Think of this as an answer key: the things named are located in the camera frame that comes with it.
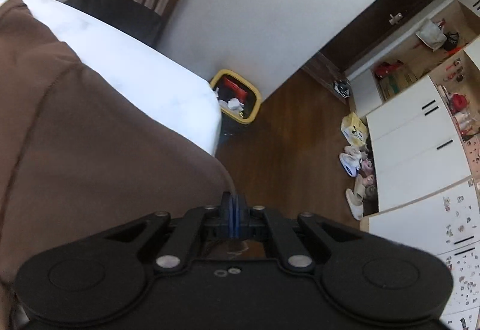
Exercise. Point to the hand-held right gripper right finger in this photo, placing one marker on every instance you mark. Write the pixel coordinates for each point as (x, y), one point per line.
(242, 217)

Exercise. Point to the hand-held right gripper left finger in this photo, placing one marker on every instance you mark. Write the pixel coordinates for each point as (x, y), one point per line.
(227, 217)

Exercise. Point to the brown garment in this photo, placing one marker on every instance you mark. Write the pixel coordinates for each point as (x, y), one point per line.
(93, 146)

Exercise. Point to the beige slipper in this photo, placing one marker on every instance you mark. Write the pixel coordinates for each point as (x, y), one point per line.
(355, 206)
(360, 185)

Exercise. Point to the blue yellow-rimmed trash bin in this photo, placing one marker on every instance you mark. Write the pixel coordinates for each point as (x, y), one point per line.
(256, 99)

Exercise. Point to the white lilac sneaker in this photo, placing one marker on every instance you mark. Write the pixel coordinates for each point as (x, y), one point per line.
(354, 153)
(348, 165)

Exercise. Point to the pink grey sneaker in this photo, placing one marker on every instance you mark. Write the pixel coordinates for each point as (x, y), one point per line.
(369, 185)

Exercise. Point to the yellow printed bag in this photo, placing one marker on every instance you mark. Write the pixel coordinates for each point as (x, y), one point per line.
(354, 129)

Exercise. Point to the dark sneakers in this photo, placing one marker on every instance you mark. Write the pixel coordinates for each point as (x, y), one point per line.
(342, 87)

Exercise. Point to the patterned door mat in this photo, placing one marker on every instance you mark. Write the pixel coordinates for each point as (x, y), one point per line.
(322, 67)

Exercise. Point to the white stickered cabinet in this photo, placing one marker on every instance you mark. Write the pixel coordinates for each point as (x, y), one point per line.
(412, 225)

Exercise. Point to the tall white cabinet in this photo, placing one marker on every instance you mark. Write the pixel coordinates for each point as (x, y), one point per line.
(412, 135)

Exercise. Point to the cardboard box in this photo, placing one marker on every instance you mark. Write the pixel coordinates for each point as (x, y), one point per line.
(397, 81)

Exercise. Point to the dark wooden door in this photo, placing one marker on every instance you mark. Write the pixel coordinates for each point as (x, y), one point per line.
(375, 15)

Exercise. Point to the white tote bag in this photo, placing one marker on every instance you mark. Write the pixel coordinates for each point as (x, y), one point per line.
(431, 34)

